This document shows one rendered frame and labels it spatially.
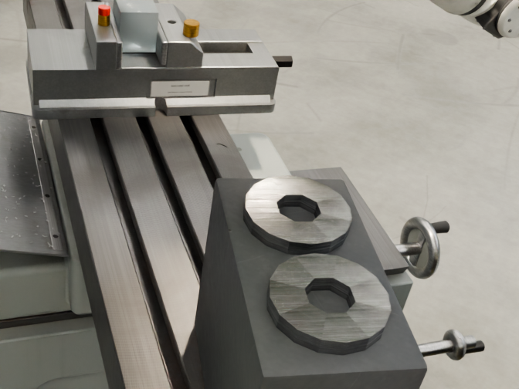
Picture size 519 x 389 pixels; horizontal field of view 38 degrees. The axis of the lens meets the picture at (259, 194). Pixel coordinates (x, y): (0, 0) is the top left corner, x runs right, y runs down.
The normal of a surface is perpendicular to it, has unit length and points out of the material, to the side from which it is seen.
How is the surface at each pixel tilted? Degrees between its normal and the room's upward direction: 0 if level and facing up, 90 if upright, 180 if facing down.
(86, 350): 90
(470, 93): 0
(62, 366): 90
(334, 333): 0
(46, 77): 90
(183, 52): 90
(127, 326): 0
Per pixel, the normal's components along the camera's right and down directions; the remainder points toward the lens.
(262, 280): 0.15, -0.79
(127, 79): 0.29, 0.61
